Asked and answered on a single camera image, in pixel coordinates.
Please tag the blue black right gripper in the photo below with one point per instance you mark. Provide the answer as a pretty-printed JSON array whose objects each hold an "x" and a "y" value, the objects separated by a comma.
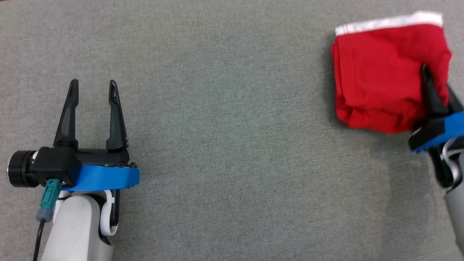
[{"x": 435, "y": 130}]

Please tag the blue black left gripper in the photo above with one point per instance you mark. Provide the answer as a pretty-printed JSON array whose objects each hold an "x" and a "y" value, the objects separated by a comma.
[{"x": 105, "y": 177}]

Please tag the red white-trimmed shorts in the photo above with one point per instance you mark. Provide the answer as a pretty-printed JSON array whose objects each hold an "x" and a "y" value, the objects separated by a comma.
[{"x": 380, "y": 72}]

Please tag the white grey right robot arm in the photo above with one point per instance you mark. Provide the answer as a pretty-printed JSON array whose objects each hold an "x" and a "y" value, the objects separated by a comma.
[{"x": 455, "y": 188}]

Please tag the grey fabric covered platform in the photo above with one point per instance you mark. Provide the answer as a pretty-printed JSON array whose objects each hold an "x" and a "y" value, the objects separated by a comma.
[{"x": 235, "y": 145}]

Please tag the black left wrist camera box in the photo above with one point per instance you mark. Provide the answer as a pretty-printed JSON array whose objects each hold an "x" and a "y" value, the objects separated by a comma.
[{"x": 56, "y": 165}]

